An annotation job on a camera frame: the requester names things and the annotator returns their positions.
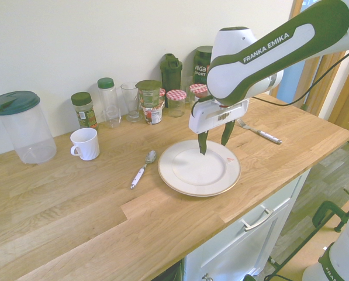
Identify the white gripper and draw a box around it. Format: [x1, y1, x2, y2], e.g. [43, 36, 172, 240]
[188, 98, 250, 156]

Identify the white-handled metal fork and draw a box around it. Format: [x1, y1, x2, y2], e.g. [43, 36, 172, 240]
[237, 118, 282, 145]

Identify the white gold-rimmed plate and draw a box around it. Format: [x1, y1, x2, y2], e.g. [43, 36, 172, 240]
[157, 139, 241, 197]

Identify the red and white yogurt cup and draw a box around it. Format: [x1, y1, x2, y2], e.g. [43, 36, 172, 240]
[141, 101, 165, 125]

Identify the black protein powder tub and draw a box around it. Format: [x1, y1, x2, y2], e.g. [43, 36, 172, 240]
[193, 45, 215, 85]

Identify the dark green shaker bottle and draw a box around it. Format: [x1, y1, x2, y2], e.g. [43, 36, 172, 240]
[159, 53, 183, 92]

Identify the green-lidded plastic tub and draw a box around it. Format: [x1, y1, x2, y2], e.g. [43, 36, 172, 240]
[135, 80, 163, 108]

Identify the clear drinking glass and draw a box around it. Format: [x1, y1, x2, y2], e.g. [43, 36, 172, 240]
[120, 82, 143, 123]

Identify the clear bottle with green lid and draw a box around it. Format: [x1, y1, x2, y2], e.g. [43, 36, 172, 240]
[97, 77, 122, 129]

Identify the white ribbed mug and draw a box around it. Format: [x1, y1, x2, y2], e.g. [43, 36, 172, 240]
[70, 127, 101, 161]

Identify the black C clamp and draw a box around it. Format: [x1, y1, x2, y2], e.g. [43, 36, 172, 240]
[313, 198, 349, 232]

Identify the spice jar with dark lid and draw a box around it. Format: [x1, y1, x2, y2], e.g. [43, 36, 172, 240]
[70, 91, 99, 132]

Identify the clear pitcher with teal lid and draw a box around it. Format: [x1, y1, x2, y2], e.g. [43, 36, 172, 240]
[0, 90, 57, 165]

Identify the white-handled metal spoon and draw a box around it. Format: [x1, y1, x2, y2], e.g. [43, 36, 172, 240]
[129, 150, 158, 190]

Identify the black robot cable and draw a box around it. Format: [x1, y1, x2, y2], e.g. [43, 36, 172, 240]
[250, 48, 349, 106]

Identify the silver drawer handle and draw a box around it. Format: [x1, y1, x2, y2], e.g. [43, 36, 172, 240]
[240, 208, 274, 232]

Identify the white drawer with metal handle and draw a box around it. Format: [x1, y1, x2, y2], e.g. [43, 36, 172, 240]
[182, 169, 312, 281]

